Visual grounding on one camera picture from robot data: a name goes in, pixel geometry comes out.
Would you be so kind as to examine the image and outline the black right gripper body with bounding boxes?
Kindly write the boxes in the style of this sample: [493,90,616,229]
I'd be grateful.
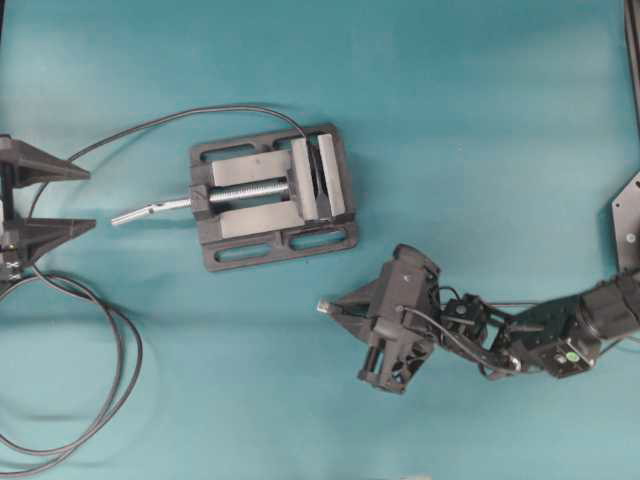
[358,244,440,394]

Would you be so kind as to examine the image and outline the black aluminium frame rail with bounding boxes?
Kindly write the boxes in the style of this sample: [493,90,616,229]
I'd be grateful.
[624,0,639,113]

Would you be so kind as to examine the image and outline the black USB cable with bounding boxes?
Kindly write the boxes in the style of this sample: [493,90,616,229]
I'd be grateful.
[0,103,331,476]

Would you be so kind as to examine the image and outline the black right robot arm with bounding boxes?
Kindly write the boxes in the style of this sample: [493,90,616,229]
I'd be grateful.
[318,244,639,394]

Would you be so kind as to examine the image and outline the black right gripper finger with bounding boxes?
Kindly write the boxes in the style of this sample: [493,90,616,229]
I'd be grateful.
[334,312,377,345]
[329,278,381,315]

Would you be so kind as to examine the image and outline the grey right mounting plate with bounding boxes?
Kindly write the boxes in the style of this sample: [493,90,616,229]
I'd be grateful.
[611,173,640,271]

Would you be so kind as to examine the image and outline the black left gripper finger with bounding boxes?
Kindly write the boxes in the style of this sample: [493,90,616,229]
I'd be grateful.
[1,135,90,188]
[1,218,96,280]

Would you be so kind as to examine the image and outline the silver vise screw handle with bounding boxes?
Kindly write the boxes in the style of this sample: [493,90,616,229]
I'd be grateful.
[110,183,294,229]

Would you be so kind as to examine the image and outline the black metal bench vise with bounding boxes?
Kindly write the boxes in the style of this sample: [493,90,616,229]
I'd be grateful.
[190,123,358,272]

